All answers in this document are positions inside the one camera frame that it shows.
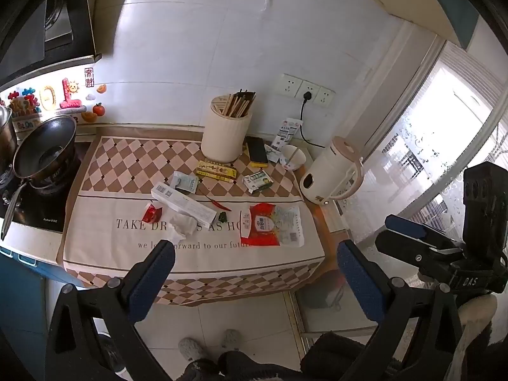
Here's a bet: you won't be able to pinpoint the long white toothpaste box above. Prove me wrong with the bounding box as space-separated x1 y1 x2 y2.
151 182 217 229

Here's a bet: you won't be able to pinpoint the red snack bag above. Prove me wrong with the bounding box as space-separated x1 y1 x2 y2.
239 203 305 248

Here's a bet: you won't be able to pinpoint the green white medicine box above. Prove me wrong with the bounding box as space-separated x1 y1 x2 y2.
242 170 273 194

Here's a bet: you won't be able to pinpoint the yellow long box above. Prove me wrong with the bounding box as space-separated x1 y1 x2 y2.
195 161 237 183

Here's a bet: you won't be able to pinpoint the blue kitchen cabinets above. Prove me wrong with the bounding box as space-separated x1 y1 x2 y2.
1 255 82 380

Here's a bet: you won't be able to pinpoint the white electric kettle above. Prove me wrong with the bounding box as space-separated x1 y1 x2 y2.
300 136 363 205

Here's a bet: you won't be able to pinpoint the left grey shoe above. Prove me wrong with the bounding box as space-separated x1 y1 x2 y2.
178 337 208 363

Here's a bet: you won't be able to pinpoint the grey shoe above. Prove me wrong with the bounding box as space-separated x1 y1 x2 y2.
220 329 242 352
178 337 208 363

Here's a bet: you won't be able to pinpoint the small red wrapper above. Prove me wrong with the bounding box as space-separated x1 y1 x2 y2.
142 202 163 224

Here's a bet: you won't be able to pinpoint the crumpled white tissue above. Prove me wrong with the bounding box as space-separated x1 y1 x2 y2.
164 213 198 245

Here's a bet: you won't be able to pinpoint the right grey shoe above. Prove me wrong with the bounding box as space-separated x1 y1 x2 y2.
220 329 242 352

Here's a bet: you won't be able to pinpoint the black induction cooktop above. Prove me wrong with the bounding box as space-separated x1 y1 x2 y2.
11 142 91 233

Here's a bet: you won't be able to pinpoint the white ceramic bowl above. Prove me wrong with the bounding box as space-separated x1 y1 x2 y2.
279 144 306 171

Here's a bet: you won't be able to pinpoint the red chili pepper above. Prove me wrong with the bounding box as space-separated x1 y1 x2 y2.
197 183 231 211

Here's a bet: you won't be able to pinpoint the small grey white packet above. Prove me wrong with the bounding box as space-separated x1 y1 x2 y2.
170 171 200 194

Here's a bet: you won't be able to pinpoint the white milk carton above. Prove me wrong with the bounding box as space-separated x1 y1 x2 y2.
271 118 302 151

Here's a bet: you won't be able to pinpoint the checkered printed table cloth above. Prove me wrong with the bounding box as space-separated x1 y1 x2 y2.
58 128 326 305

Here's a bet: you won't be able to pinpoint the black yellow sponge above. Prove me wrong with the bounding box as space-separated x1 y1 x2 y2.
245 136 269 168

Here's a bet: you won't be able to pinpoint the black frying pan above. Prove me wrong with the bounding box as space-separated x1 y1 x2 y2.
1 115 77 240

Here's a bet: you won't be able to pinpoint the steel pot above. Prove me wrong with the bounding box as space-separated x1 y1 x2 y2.
0 106 17 173

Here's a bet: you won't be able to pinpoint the cream chopstick holder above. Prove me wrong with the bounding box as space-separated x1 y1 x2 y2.
201 90 256 164

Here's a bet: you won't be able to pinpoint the black range hood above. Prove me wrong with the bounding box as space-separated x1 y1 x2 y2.
1 0 102 90

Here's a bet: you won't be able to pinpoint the black power cable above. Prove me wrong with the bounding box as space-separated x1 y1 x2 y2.
298 91 326 150

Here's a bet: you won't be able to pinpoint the white wall socket strip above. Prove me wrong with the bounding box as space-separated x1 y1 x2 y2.
275 74 336 108

